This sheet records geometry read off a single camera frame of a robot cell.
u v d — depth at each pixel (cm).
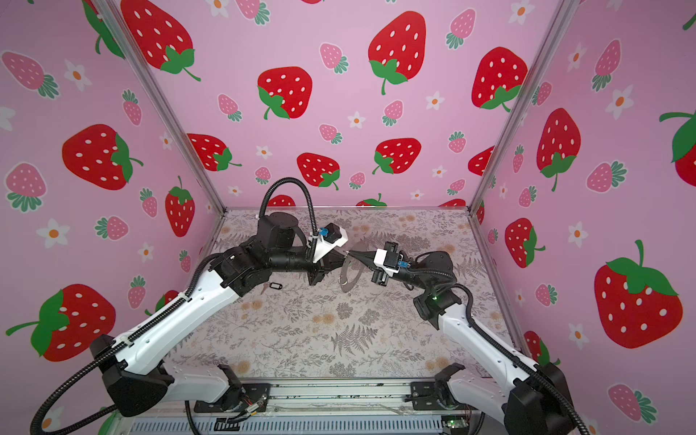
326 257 56
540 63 77
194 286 44
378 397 75
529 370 41
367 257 59
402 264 51
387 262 50
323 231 53
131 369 39
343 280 61
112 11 67
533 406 39
